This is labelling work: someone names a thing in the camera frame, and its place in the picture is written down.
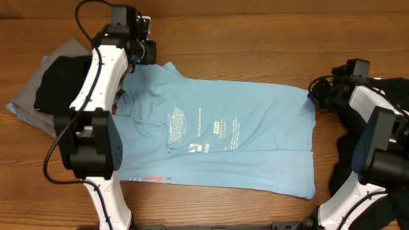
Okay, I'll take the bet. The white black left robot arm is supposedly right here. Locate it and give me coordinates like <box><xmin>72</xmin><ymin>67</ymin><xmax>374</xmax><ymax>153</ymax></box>
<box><xmin>43</xmin><ymin>4</ymin><xmax>156</xmax><ymax>229</ymax></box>

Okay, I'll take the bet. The light blue folded garment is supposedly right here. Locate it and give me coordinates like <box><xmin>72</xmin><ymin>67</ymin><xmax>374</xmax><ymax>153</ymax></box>
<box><xmin>6</xmin><ymin>56</ymin><xmax>52</xmax><ymax>127</ymax></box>

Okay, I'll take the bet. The black crumpled garment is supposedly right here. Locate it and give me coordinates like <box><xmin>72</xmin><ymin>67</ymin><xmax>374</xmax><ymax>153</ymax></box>
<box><xmin>329</xmin><ymin>78</ymin><xmax>408</xmax><ymax>230</ymax></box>

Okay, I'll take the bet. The black folded garment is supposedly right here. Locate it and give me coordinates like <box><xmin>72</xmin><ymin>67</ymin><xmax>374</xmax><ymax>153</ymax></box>
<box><xmin>33</xmin><ymin>55</ymin><xmax>92</xmax><ymax>115</ymax></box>

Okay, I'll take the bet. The grey folded garment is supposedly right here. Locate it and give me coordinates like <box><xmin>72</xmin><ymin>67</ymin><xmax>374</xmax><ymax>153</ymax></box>
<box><xmin>12</xmin><ymin>38</ymin><xmax>89</xmax><ymax>137</ymax></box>

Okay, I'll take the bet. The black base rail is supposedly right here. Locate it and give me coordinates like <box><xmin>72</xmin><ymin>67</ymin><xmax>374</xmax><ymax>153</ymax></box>
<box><xmin>134</xmin><ymin>221</ymin><xmax>303</xmax><ymax>230</ymax></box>

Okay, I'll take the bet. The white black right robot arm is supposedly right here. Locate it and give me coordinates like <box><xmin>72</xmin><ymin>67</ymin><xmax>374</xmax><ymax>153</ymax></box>
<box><xmin>291</xmin><ymin>59</ymin><xmax>408</xmax><ymax>229</ymax></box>

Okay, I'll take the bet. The light blue printed t-shirt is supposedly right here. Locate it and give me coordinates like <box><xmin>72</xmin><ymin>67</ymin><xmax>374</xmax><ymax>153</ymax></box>
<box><xmin>114</xmin><ymin>63</ymin><xmax>315</xmax><ymax>199</ymax></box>

